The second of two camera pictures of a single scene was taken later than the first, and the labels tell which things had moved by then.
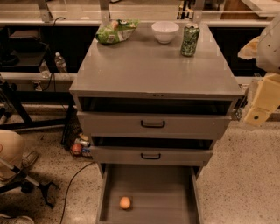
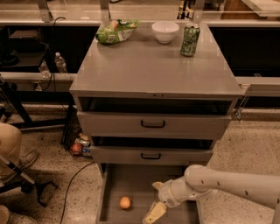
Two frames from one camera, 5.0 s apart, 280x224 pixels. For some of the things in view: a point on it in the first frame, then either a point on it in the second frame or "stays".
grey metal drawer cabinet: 152,115 stays
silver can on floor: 81,143 stays
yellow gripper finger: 250,50 -> 157,185
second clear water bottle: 45,71 stays
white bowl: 164,31 stays
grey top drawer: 120,125 stays
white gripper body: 269,48 -> 166,193
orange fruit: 124,202 stays
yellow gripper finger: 256,115 -> 157,210
